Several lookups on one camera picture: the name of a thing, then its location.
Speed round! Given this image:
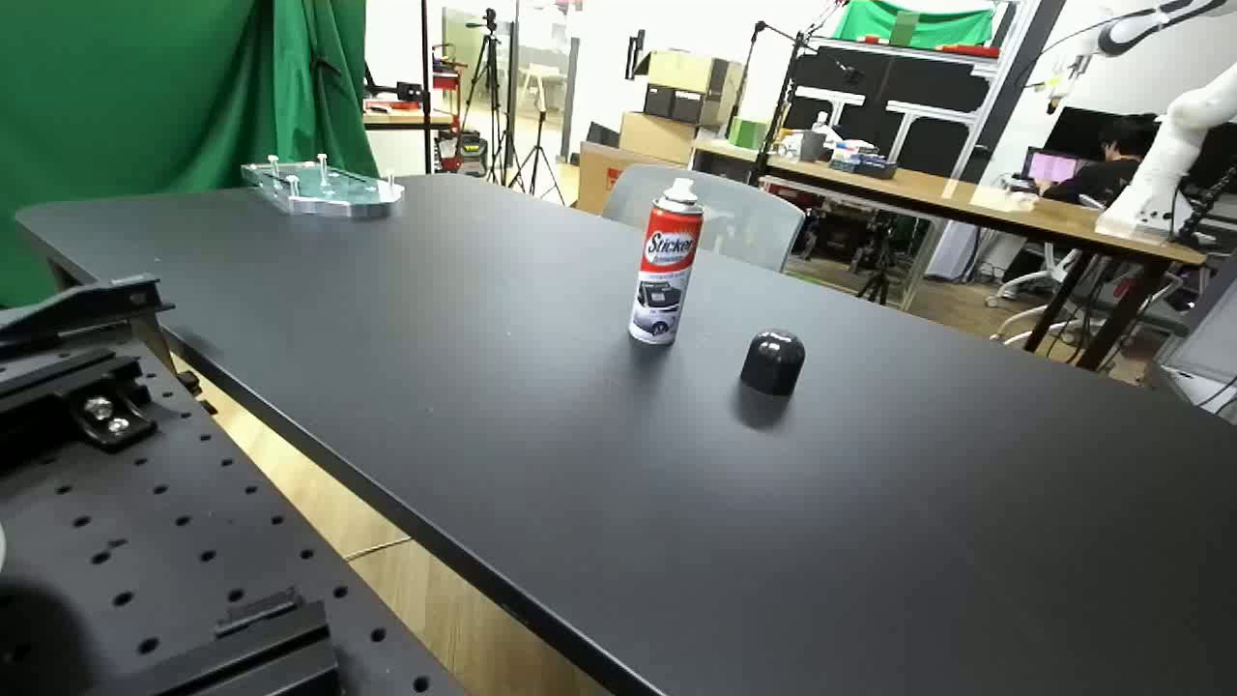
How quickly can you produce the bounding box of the black plastic cap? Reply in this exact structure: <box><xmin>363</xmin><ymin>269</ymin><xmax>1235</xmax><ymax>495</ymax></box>
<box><xmin>739</xmin><ymin>329</ymin><xmax>807</xmax><ymax>398</ymax></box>

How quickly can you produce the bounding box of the red white spray can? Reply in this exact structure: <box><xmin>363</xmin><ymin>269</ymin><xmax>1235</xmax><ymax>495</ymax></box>
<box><xmin>627</xmin><ymin>174</ymin><xmax>709</xmax><ymax>352</ymax></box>

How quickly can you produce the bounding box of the brown cardboard box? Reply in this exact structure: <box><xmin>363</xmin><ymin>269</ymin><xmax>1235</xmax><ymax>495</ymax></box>
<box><xmin>573</xmin><ymin>110</ymin><xmax>700</xmax><ymax>215</ymax></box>

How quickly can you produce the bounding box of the grey office chair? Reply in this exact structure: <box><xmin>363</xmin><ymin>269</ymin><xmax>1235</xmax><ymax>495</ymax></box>
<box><xmin>603</xmin><ymin>160</ymin><xmax>812</xmax><ymax>273</ymax></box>

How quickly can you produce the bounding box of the tall light stand tripod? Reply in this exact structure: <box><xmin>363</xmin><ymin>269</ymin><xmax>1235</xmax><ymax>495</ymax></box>
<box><xmin>506</xmin><ymin>0</ymin><xmax>573</xmax><ymax>209</ymax></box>

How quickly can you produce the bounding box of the small black tripod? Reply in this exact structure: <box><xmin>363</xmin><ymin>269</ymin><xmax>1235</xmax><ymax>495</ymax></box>
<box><xmin>855</xmin><ymin>215</ymin><xmax>908</xmax><ymax>308</ymax></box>

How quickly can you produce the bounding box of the clear acrylic plate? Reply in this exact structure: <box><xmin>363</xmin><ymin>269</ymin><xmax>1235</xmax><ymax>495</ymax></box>
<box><xmin>241</xmin><ymin>149</ymin><xmax>406</xmax><ymax>222</ymax></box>

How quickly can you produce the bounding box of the black shelf with panels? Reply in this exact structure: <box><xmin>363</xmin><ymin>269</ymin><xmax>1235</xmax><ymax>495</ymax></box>
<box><xmin>780</xmin><ymin>33</ymin><xmax>1020</xmax><ymax>182</ymax></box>

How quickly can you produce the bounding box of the long wooden desk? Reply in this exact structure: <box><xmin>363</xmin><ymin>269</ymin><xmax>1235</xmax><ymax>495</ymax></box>
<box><xmin>691</xmin><ymin>137</ymin><xmax>1212</xmax><ymax>376</ymax></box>

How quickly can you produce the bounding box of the green cloth on shelf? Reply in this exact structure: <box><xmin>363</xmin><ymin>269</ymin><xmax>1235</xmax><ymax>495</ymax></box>
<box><xmin>829</xmin><ymin>0</ymin><xmax>1007</xmax><ymax>54</ymax></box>

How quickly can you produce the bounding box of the open laptop with pink screen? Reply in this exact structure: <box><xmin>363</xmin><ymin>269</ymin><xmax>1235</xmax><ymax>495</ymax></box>
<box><xmin>1024</xmin><ymin>143</ymin><xmax>1089</xmax><ymax>201</ymax></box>

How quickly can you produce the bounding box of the black flat clamp bar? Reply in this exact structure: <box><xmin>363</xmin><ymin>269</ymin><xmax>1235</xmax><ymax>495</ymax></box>
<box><xmin>74</xmin><ymin>589</ymin><xmax>346</xmax><ymax>696</ymax></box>

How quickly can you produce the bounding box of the black perforated breadboard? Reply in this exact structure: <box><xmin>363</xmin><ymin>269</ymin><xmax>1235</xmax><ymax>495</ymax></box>
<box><xmin>0</xmin><ymin>335</ymin><xmax>455</xmax><ymax>696</ymax></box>

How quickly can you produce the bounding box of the green backdrop curtain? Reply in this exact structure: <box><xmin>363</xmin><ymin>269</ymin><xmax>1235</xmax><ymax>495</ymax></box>
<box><xmin>0</xmin><ymin>0</ymin><xmax>384</xmax><ymax>308</ymax></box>

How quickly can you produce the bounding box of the camera tripod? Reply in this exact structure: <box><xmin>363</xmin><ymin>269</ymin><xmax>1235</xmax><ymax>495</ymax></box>
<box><xmin>459</xmin><ymin>3</ymin><xmax>513</xmax><ymax>178</ymax></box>

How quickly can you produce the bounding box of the black metal mount bracket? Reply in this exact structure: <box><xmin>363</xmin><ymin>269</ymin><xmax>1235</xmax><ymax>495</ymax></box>
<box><xmin>0</xmin><ymin>269</ymin><xmax>173</xmax><ymax>458</ymax></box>

